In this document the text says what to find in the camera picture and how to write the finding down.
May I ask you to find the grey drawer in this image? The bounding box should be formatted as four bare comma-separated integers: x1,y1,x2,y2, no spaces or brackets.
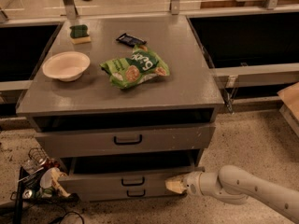
59,150,200,192
36,124,215,158
78,187,178,202

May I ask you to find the cardboard box at right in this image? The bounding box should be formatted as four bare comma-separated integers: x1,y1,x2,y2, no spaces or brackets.
278,82,299,136

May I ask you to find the grey drawer cabinet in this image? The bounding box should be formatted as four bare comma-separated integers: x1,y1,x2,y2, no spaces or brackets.
16,14,225,173

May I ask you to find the dark blue snack wrapper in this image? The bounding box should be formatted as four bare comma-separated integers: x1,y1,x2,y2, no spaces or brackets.
117,33,146,47

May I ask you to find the green yellow sponge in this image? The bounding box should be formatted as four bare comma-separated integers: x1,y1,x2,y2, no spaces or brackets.
69,24,91,44

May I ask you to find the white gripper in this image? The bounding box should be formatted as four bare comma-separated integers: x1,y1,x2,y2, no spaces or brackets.
165,172,202,196

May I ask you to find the grey top drawer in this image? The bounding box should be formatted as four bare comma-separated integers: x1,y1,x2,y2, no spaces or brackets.
36,124,215,158

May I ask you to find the white bowl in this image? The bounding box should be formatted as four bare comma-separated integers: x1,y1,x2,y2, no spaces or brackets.
42,51,91,82

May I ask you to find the white cup in rack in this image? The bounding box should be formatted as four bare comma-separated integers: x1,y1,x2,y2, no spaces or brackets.
40,167,59,189

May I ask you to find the green chip bag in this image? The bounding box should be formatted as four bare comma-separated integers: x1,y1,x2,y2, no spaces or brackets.
100,45,170,90

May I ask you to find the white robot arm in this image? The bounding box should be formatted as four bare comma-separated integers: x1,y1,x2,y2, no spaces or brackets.
165,165,299,224

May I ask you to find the grey bottom drawer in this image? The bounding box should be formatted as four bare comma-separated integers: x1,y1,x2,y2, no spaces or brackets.
78,187,178,202

